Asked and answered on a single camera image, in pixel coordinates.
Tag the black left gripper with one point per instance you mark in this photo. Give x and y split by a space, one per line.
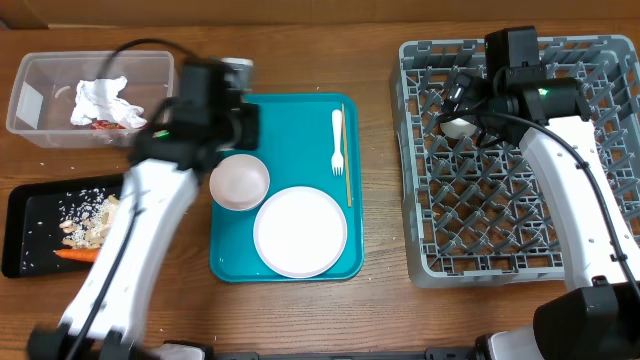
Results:
250 116

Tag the teal serving tray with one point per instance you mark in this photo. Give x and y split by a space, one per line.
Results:
296 145

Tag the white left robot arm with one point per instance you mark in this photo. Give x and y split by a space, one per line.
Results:
181 144

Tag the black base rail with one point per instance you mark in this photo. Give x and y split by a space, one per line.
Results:
436 353

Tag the spilled rice and peanuts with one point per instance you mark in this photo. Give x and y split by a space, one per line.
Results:
67 220

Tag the red snack wrapper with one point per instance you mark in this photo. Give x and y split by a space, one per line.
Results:
107 125

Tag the white plastic cup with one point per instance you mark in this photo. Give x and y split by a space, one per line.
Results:
458 128

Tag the orange carrot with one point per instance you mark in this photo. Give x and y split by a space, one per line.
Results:
80 255

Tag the grey dishwasher rack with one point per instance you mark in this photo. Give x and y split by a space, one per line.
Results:
475 217

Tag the wooden chopstick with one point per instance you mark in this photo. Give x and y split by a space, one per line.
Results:
346 157

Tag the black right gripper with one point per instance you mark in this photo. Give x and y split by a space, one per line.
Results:
464 92

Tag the black tray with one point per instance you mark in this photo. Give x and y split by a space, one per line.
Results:
16 212

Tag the white round plate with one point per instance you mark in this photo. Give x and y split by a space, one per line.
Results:
300 232

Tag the white plastic fork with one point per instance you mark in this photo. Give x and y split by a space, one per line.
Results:
337 159

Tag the clear plastic bin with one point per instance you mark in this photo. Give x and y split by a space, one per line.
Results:
44 94

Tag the pink bowl with cereal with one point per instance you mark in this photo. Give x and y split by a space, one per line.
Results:
240 182

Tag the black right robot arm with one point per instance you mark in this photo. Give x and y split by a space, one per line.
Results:
549 121

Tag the white tissue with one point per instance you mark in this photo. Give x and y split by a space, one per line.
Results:
99 100

